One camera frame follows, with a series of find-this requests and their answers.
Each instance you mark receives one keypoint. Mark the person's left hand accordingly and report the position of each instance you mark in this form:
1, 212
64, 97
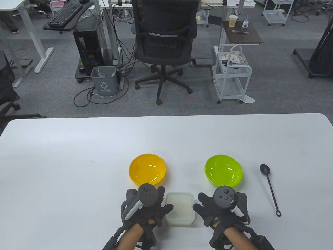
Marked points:
156, 216

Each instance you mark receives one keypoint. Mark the person's right hand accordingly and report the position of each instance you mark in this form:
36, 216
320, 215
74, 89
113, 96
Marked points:
221, 216

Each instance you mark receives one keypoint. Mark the black and white controller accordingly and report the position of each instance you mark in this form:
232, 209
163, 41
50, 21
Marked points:
224, 196
147, 195

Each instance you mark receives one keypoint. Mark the clear plastic sugar container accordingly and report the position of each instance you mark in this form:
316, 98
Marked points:
180, 222

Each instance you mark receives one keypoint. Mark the green plastic bowl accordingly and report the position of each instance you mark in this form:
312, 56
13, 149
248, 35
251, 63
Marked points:
223, 169

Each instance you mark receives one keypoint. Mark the yellow plastic bowl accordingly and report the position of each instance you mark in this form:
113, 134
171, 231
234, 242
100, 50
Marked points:
147, 169

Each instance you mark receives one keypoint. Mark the person's left forearm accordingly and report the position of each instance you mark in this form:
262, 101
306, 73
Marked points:
131, 237

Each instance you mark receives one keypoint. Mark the person's right forearm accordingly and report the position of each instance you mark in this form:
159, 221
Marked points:
236, 239

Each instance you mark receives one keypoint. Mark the white flat plate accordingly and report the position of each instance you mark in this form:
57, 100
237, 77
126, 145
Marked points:
249, 99

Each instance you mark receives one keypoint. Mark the white mesh utility cart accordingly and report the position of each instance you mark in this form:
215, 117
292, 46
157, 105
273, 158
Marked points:
247, 83

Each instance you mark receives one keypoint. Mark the grey recycling bin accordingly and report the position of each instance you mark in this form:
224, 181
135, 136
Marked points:
104, 83

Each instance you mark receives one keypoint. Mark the black computer stand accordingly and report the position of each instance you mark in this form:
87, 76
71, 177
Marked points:
79, 75

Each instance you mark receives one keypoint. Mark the crumpled white cloth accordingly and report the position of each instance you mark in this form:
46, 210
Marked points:
234, 56

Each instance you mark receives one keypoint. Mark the black mesh office chair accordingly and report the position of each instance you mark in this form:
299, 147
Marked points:
164, 39

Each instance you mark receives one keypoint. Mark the black computer tower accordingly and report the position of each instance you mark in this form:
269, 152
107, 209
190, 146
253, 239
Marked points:
87, 52

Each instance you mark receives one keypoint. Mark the dark brown side table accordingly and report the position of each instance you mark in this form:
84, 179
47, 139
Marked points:
247, 37

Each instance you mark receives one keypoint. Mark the black floor stand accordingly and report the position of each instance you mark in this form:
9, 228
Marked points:
320, 60

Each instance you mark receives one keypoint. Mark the black pen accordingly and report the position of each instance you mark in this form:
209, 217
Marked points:
239, 31

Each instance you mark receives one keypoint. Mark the white standing desk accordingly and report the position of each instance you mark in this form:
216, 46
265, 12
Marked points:
44, 60

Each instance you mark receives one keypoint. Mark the small white bottle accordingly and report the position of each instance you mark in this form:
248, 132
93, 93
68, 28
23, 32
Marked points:
245, 24

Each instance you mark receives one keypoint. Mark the paper cup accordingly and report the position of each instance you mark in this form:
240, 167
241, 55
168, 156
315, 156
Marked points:
233, 21

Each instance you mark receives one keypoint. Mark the small white cart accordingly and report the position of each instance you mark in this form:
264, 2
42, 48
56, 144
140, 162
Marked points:
203, 19

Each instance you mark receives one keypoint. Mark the black armchair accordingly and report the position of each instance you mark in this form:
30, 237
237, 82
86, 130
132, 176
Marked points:
6, 78

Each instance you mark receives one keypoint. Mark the black keyboard tray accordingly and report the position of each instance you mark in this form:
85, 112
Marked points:
56, 28

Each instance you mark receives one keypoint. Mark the long white desk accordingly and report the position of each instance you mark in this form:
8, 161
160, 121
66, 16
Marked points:
244, 3

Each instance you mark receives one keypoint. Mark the black keyboard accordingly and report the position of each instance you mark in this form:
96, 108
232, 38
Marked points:
65, 15

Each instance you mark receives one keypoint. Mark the pink box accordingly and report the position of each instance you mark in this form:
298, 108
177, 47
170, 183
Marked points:
57, 4

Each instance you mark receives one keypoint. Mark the black wrist camera unit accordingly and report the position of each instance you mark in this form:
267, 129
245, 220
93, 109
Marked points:
261, 243
110, 244

